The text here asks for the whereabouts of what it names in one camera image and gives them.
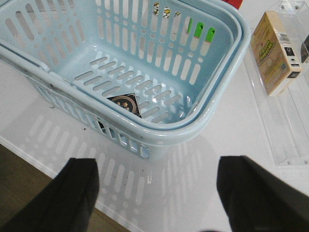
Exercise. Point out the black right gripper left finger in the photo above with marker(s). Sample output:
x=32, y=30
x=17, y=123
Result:
x=64, y=205

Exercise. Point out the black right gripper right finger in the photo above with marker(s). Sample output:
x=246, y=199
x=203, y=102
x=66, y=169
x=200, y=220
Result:
x=257, y=201

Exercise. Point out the clear acrylic shelf right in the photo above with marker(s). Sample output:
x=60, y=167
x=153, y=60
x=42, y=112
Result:
x=286, y=116

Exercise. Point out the light blue plastic basket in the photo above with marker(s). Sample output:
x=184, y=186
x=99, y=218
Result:
x=176, y=56

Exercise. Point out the black tissue pack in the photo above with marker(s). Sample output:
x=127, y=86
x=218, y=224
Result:
x=128, y=102

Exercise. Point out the beige cartoon snack box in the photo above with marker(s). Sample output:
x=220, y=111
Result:
x=274, y=55

